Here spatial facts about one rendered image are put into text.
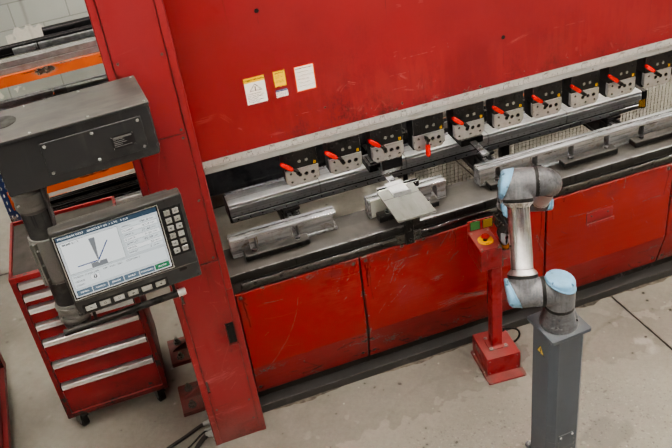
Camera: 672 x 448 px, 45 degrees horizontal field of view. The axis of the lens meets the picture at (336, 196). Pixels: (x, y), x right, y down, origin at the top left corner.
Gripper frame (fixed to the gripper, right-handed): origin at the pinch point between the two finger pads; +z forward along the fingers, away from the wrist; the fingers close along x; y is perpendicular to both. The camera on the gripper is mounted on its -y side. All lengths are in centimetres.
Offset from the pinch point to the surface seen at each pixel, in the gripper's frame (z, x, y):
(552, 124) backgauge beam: -15, -53, 62
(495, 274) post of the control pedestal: 15.2, 5.9, -2.5
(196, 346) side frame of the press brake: 9, 147, -5
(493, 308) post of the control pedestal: 35.8, 7.2, -4.3
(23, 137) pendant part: -125, 176, -31
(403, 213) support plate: -26, 46, 8
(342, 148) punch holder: -53, 66, 28
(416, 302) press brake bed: 35, 41, 11
